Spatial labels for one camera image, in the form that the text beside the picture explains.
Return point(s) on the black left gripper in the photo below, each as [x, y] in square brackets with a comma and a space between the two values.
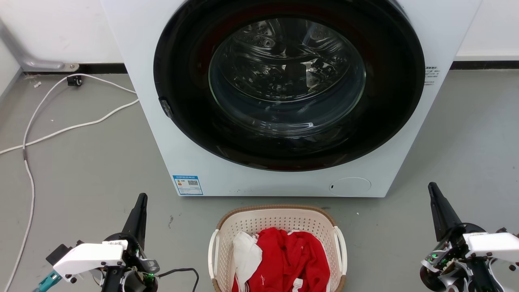
[131, 259]

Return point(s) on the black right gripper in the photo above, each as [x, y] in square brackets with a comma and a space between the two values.
[450, 259]

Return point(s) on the cream perforated laundry basket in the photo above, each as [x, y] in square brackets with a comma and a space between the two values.
[279, 219]

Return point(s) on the blue energy label sticker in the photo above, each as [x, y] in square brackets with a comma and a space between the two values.
[187, 185]

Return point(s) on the round white filter cover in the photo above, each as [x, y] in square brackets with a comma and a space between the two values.
[350, 186]

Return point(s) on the teal connector piece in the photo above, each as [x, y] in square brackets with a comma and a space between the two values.
[48, 281]

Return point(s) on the white garment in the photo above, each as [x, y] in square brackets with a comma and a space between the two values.
[247, 255]

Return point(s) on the grey text warning sticker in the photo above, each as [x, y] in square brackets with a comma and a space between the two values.
[431, 75]

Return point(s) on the black round washer door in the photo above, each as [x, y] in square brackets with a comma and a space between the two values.
[186, 81]

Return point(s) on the small black caster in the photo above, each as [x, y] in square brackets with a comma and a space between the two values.
[74, 80]

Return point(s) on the red garment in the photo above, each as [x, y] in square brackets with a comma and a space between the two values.
[292, 259]

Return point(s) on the white front-load washing machine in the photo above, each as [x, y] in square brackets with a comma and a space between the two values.
[146, 48]

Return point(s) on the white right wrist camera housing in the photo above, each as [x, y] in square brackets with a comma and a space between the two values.
[494, 244]

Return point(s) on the grey wall pipe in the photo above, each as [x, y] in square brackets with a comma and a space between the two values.
[24, 56]

